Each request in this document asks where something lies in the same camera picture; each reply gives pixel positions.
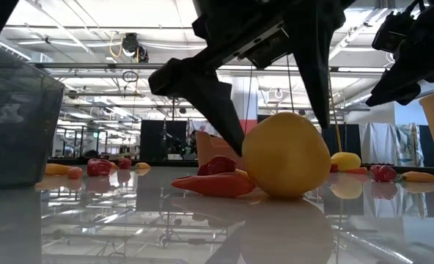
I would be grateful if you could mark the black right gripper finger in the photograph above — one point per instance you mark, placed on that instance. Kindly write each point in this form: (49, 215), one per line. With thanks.
(389, 89)
(407, 97)

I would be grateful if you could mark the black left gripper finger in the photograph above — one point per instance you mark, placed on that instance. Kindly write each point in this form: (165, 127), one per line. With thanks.
(202, 88)
(316, 73)

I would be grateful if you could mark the yellow lemon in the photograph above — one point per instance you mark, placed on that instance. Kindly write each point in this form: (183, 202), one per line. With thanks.
(286, 157)
(346, 161)

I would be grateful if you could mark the small orange pepper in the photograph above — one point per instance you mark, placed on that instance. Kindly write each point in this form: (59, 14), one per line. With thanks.
(241, 174)

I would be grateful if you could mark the orange carrot toy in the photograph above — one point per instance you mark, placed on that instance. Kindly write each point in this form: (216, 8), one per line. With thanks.
(217, 185)

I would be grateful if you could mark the white hanging sheet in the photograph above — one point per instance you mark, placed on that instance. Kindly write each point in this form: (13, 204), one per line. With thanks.
(202, 126)

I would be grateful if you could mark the patterned cloth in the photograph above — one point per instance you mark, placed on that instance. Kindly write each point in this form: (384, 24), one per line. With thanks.
(407, 139)

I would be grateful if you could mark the white and red column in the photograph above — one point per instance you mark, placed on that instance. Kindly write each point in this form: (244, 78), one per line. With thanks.
(251, 91)

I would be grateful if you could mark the white curtain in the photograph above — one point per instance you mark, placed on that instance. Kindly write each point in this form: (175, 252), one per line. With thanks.
(376, 139)

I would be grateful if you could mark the black partition panel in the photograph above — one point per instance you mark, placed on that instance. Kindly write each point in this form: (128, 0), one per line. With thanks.
(152, 141)
(349, 137)

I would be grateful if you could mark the orange plastic basket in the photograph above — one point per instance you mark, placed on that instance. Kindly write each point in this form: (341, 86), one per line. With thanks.
(217, 154)

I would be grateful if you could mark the yellow-orange pepper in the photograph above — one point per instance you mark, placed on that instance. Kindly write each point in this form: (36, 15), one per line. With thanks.
(57, 169)
(142, 165)
(420, 177)

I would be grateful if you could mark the grey plastic basket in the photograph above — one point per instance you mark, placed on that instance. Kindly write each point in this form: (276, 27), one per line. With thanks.
(19, 128)

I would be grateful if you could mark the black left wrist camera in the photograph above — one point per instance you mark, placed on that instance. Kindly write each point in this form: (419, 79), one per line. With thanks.
(268, 49)

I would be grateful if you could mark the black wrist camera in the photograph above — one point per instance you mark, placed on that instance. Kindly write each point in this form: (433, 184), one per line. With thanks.
(268, 49)
(389, 31)

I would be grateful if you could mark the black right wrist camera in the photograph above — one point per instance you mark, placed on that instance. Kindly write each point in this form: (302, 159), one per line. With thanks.
(389, 31)

